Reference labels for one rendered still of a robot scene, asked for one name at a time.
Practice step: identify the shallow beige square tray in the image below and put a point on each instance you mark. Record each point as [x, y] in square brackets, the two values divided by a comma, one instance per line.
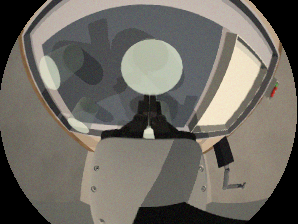
[223, 105]

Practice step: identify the clear glass cylinder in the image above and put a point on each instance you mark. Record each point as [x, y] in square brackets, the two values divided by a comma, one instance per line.
[151, 66]
[83, 115]
[148, 132]
[59, 65]

